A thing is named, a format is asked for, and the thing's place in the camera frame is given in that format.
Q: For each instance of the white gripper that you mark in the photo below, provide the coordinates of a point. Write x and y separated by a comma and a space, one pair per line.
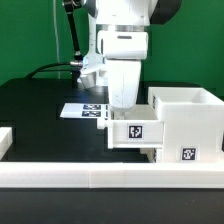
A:
123, 84

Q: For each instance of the white drawer cabinet box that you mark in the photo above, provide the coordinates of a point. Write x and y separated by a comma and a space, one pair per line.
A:
193, 124

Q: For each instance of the fiducial marker sheet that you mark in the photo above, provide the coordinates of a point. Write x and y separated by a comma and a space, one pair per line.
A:
84, 110

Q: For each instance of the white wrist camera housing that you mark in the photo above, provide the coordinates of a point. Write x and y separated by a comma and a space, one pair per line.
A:
92, 75

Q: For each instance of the white obstacle fence wall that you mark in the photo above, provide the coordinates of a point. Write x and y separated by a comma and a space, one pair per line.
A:
104, 175

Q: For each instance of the white drawer tray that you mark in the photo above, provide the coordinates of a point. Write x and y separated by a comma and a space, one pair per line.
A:
140, 128
153, 154

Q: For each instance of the white front drawer tray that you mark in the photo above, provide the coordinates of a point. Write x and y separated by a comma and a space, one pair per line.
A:
153, 154

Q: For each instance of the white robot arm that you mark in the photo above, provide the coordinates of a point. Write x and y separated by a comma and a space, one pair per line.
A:
118, 43

